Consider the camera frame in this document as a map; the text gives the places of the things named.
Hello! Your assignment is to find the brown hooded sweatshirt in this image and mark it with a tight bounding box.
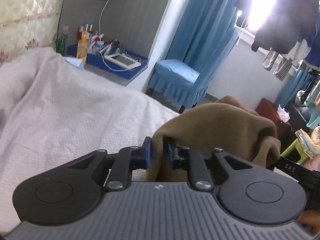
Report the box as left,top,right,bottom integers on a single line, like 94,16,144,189
145,96,281,182

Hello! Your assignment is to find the white tablet device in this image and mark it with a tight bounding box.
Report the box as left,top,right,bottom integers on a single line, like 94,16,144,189
104,53,141,70

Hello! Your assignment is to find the quilted cream headboard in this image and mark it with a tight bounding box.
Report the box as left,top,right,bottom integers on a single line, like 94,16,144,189
1,0,63,63

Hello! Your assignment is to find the black hanging jacket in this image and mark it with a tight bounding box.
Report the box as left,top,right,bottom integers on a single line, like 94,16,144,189
235,0,319,54

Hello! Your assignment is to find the green bottle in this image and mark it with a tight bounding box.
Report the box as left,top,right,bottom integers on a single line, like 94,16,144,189
56,37,66,56

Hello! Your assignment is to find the white textured bed sheet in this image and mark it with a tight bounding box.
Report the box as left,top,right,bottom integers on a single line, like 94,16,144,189
1,48,176,233

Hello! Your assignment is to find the blue covered chair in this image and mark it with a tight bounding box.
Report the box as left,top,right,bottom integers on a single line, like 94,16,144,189
146,27,239,114

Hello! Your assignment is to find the orange bottle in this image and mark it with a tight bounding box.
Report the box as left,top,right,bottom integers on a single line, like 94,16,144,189
76,30,88,63

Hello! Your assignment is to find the striped sleeve cuff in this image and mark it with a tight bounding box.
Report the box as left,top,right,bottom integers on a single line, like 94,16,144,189
273,57,292,81
261,50,279,71

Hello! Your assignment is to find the white charging cable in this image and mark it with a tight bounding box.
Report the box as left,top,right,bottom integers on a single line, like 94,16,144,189
98,0,131,73

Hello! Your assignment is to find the blue nightstand tray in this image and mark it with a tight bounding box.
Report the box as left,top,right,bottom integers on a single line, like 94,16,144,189
66,43,149,81

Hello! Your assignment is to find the person's left hand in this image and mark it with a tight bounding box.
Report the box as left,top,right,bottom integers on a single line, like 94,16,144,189
298,210,320,235

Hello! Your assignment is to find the lime green stool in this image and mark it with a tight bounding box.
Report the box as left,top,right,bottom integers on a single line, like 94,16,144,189
280,139,309,164

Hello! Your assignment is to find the red suitcase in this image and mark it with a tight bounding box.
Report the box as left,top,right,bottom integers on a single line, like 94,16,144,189
255,98,292,135

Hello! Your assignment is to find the blue curtain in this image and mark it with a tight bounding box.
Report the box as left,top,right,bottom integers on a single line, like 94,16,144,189
166,0,237,71

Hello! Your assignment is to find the blue hanging garment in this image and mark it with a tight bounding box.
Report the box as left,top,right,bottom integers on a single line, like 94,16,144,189
305,18,320,67

